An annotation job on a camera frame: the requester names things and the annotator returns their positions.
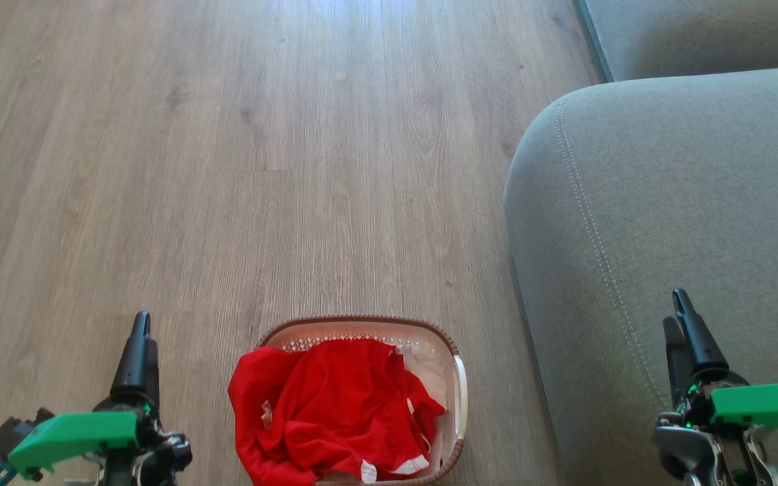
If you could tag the white woven-rim laundry basket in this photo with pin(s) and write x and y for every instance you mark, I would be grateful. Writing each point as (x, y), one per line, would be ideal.
(437, 368)

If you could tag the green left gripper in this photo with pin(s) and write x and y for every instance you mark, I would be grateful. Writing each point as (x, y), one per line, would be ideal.
(71, 435)

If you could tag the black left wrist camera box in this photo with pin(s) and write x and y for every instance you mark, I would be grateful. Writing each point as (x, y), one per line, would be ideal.
(7, 432)

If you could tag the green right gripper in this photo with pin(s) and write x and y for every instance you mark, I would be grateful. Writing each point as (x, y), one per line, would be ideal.
(764, 405)

